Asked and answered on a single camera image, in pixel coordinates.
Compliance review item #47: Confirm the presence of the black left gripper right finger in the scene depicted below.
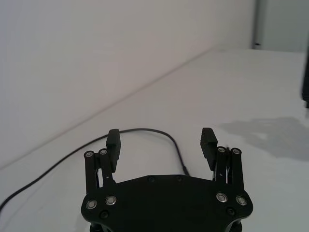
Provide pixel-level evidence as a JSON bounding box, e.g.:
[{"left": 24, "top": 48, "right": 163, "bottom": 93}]
[{"left": 199, "top": 127, "right": 244, "bottom": 192}]

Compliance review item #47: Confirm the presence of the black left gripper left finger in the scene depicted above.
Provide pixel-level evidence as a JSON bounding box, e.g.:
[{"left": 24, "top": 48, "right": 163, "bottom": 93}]
[{"left": 83, "top": 129, "right": 122, "bottom": 194}]

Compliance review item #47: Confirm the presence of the thin black cable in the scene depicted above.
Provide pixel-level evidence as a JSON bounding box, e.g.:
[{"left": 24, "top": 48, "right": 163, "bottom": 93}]
[{"left": 0, "top": 128, "right": 191, "bottom": 214}]

